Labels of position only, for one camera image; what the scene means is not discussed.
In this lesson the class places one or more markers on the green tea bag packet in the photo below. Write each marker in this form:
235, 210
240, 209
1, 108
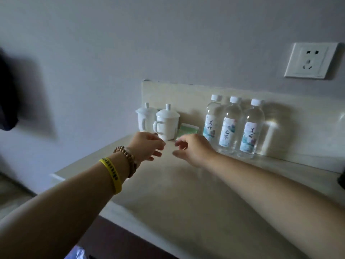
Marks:
188, 129

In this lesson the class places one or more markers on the clear plastic water bottle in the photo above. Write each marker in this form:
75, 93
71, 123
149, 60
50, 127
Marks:
212, 118
229, 129
250, 132

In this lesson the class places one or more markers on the person's right hand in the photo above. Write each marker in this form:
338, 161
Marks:
198, 152

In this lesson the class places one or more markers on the person's left forearm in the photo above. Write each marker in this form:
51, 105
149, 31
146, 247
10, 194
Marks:
62, 210

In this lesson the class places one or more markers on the white ceramic mug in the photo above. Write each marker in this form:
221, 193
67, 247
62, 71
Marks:
144, 121
167, 128

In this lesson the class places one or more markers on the black hanging object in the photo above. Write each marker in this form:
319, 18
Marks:
7, 99

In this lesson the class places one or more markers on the person's right forearm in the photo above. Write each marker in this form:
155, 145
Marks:
277, 202

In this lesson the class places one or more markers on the dark object at counter edge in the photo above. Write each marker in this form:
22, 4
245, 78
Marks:
342, 180

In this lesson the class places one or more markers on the shiny plastic bag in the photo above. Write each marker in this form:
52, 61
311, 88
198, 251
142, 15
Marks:
76, 253

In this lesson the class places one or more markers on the white wall power socket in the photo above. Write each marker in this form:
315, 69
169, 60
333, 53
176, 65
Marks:
310, 60

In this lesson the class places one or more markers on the yellow rubber wristband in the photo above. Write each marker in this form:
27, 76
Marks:
113, 175

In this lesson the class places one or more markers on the person's left hand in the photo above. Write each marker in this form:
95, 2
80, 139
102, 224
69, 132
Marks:
141, 145

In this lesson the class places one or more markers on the white ceramic mug lid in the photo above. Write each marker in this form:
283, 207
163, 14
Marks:
145, 108
167, 113

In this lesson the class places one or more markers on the person's right thumb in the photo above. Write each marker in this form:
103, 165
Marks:
179, 154

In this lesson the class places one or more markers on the person's left fingers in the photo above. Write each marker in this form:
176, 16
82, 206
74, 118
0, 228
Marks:
157, 144

